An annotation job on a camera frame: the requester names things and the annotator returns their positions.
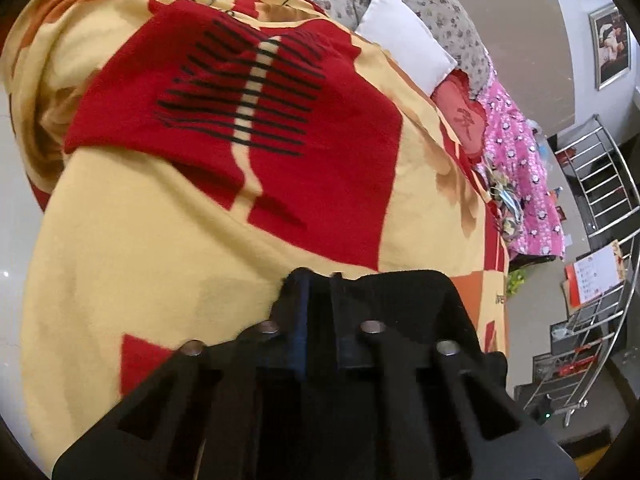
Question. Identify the white pillow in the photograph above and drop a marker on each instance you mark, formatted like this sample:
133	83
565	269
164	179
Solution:
405	35

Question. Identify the yellow red printed blanket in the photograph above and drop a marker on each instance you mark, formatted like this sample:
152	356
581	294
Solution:
150	240

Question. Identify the pink printed quilt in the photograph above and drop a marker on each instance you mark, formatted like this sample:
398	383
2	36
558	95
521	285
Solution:
525	175

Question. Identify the red heart cushion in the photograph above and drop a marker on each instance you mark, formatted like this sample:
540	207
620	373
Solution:
460	115

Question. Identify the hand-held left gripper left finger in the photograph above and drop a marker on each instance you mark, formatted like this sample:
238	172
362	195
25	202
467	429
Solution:
298	340

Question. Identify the colourful cloth bundle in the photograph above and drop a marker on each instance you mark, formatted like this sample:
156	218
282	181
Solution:
507	205

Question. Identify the black pants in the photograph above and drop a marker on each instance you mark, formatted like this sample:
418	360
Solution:
415	300

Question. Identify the framed wall picture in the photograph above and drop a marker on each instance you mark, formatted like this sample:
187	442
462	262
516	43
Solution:
611	45

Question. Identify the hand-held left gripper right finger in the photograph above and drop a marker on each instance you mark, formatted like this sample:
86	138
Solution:
352	352

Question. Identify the red white paper sign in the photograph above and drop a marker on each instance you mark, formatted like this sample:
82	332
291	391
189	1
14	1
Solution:
595	272

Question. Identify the grey floral quilt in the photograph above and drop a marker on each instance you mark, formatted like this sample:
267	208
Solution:
435	15

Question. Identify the stainless steel railing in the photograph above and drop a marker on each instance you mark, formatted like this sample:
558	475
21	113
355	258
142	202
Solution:
602	195

